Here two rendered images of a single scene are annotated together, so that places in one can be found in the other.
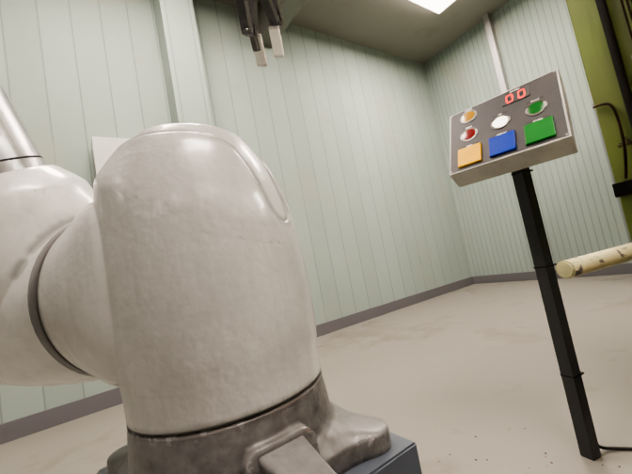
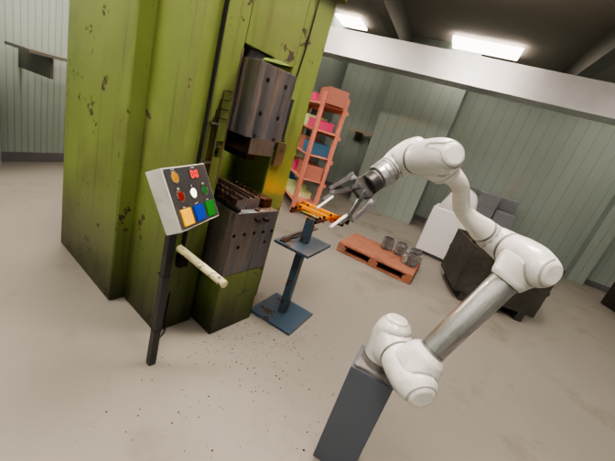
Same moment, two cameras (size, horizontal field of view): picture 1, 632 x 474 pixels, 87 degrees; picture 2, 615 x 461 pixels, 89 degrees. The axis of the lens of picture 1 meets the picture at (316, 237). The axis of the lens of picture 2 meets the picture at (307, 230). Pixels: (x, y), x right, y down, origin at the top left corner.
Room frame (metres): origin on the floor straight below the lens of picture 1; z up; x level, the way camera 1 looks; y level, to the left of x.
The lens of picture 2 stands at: (1.41, 0.81, 1.56)
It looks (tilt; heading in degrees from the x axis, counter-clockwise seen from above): 19 degrees down; 234
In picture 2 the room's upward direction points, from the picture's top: 17 degrees clockwise
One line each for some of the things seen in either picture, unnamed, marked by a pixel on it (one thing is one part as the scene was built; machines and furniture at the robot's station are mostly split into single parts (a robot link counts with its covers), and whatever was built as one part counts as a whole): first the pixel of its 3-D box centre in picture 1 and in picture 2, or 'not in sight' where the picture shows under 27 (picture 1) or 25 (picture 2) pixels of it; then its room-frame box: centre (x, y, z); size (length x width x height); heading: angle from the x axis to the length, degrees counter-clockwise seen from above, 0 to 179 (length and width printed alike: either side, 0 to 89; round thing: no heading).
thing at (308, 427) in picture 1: (245, 429); (379, 358); (0.27, 0.08, 0.63); 0.22 x 0.18 x 0.06; 35
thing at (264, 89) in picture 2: not in sight; (253, 100); (0.67, -1.21, 1.56); 0.42 x 0.39 x 0.40; 112
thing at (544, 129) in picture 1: (539, 131); (210, 208); (0.95, -0.70, 1.01); 0.07 x 0.05 x 0.07; 47
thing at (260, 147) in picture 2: not in sight; (239, 138); (0.70, -1.19, 1.32); 0.42 x 0.20 x 0.10; 112
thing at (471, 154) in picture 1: (469, 156); (187, 217); (1.09, -0.55, 1.01); 0.07 x 0.05 x 0.07; 47
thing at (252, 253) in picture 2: not in sight; (225, 225); (0.66, -1.22, 0.69); 0.56 x 0.38 x 0.45; 112
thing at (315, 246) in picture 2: not in sight; (303, 243); (0.08, -1.05, 0.67); 0.40 x 0.30 x 0.02; 31
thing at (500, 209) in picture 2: not in sight; (476, 219); (-5.51, -2.86, 0.61); 1.23 x 0.82 x 1.22; 125
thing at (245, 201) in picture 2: not in sight; (228, 191); (0.70, -1.19, 0.96); 0.42 x 0.20 x 0.09; 112
